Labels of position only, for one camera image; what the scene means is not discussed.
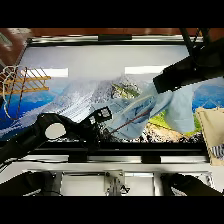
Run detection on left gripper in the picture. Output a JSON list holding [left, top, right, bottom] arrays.
[[78, 119, 111, 144]]

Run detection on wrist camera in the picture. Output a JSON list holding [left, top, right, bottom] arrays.
[[179, 28, 213, 63], [89, 106, 113, 126]]

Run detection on silver frame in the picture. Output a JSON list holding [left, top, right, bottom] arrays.
[[0, 34, 224, 197]]

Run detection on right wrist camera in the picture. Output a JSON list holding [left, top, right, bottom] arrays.
[[179, 28, 213, 63]]

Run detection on beige garment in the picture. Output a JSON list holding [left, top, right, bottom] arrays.
[[194, 107, 224, 167]]

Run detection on light blue shirt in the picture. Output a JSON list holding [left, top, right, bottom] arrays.
[[94, 79, 196, 140]]

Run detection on white clothes hanger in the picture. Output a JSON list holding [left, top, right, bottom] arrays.
[[0, 65, 20, 99]]

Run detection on blue striped garment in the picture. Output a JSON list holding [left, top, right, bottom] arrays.
[[211, 144, 224, 158]]

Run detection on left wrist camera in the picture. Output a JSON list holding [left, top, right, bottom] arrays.
[[89, 106, 113, 126]]

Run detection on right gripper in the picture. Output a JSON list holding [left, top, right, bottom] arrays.
[[153, 63, 204, 94]]

